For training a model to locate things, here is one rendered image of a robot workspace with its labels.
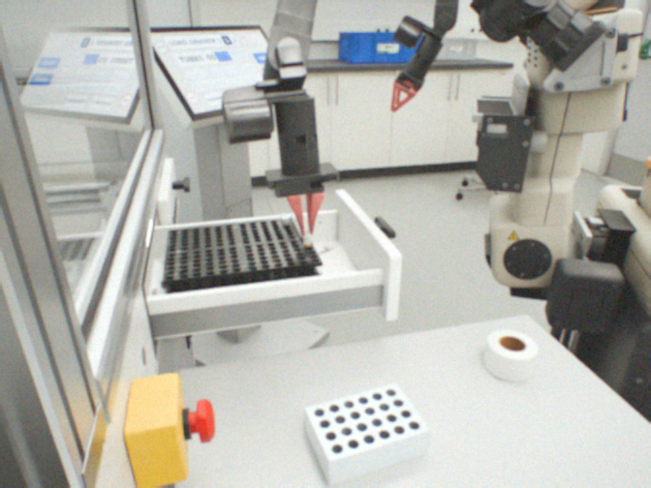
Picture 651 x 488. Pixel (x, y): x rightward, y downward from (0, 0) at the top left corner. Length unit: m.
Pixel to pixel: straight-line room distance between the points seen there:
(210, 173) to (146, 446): 1.32
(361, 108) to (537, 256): 2.87
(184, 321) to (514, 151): 0.73
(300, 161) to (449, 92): 3.49
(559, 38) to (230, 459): 0.79
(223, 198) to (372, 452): 1.27
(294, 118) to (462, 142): 3.69
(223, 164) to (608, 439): 1.34
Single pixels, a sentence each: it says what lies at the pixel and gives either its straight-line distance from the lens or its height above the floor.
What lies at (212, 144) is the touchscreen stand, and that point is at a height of 0.84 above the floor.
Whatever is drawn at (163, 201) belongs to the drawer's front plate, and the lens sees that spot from 0.91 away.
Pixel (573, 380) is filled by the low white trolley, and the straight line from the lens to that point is 0.78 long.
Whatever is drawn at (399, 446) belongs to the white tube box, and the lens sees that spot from 0.58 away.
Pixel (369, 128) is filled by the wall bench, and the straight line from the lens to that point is 3.93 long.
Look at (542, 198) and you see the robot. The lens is 1.13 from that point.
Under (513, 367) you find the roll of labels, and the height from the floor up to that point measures 0.79.
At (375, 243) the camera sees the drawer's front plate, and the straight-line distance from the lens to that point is 0.71.
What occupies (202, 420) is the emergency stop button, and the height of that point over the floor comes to 0.89.
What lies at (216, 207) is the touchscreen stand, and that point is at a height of 0.62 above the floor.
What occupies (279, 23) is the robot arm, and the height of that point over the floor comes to 1.21.
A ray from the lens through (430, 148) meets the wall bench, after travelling 4.18.
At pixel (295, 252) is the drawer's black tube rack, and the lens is 0.72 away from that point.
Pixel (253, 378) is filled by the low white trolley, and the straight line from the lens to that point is 0.71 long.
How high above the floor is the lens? 1.22
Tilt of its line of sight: 26 degrees down
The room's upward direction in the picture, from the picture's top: straight up
